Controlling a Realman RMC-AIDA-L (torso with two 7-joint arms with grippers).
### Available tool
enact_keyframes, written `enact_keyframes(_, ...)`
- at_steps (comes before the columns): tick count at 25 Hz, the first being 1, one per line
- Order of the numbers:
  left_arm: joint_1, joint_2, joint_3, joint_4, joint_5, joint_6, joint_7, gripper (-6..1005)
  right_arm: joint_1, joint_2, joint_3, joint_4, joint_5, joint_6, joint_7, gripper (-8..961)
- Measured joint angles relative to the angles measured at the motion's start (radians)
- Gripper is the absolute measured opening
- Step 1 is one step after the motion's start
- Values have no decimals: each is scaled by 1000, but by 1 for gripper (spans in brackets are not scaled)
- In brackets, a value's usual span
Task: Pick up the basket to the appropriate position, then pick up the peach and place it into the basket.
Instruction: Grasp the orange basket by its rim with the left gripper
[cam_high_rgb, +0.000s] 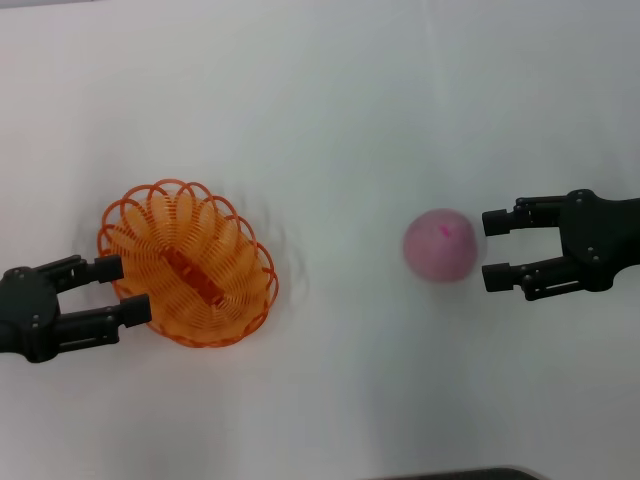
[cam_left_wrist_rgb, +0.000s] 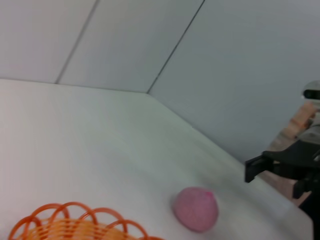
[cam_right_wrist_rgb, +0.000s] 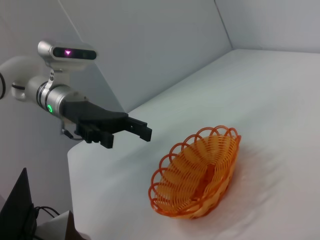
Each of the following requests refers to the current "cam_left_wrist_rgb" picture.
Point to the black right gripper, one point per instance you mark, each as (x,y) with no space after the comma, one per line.
(300,160)

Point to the pink peach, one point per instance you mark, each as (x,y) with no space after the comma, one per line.
(196,211)

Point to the orange woven plastic basket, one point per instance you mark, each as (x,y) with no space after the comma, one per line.
(75,226)

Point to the dark robot torso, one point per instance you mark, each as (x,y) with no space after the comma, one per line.
(313,220)

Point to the tan stacked blocks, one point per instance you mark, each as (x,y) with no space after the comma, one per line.
(298,120)

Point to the white robot head camera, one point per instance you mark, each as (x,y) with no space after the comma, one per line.
(312,91)

